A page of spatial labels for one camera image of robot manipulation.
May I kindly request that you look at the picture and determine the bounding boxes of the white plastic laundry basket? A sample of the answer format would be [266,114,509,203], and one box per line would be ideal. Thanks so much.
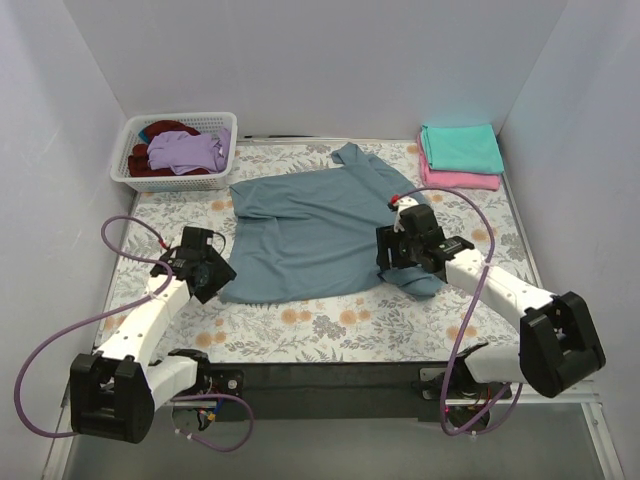
[110,112,238,193]

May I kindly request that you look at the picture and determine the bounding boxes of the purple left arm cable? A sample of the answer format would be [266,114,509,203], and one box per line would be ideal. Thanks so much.
[12,215,255,454]

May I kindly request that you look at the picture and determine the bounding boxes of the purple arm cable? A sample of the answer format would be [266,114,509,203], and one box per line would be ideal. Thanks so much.
[387,187,524,438]
[12,215,255,454]

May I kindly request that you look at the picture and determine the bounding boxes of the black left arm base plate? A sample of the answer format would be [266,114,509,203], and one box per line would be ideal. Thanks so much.
[195,365,245,398]

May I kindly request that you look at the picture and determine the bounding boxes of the folded teal t-shirt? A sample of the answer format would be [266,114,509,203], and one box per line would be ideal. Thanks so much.
[421,124,504,175]

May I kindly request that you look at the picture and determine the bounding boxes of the folded pink t-shirt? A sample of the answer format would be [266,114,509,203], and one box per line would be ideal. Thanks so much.
[416,134,501,191]

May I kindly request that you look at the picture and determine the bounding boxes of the dark red garment in basket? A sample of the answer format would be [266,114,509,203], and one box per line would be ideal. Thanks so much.
[128,120,200,178]

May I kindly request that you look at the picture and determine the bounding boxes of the lilac t-shirt in basket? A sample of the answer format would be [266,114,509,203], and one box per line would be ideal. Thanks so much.
[147,128,232,175]

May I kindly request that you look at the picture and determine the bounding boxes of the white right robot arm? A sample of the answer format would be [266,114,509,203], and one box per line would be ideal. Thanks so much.
[376,196,606,398]

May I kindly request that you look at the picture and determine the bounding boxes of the aluminium front frame rail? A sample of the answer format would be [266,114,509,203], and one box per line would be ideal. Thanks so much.
[59,363,600,409]

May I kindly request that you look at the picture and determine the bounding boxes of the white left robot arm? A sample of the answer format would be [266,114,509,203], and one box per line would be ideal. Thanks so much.
[70,226,236,444]

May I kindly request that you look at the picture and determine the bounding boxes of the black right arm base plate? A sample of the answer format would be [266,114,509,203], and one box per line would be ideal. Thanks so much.
[411,366,504,401]

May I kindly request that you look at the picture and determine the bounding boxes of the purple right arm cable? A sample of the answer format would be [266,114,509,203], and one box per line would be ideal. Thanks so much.
[387,187,524,438]

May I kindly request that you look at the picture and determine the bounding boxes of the blue-grey t-shirt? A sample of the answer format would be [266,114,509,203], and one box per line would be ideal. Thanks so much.
[220,143,442,304]

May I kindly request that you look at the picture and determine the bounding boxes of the teal garment in basket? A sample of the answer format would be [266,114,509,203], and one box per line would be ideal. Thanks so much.
[138,129,150,143]

